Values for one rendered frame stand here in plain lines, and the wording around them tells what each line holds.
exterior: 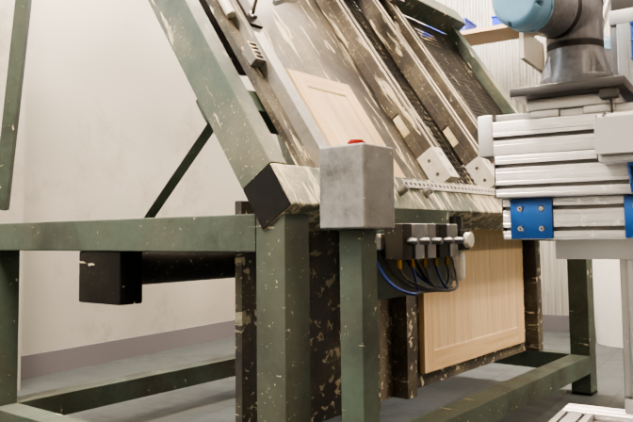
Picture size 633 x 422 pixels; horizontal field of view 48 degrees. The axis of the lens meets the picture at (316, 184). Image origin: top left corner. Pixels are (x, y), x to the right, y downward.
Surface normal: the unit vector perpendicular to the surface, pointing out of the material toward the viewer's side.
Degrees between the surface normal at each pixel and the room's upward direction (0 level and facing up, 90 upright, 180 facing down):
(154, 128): 90
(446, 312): 90
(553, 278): 90
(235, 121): 90
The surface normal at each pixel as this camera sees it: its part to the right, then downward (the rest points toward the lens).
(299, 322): 0.79, -0.05
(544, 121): -0.54, -0.05
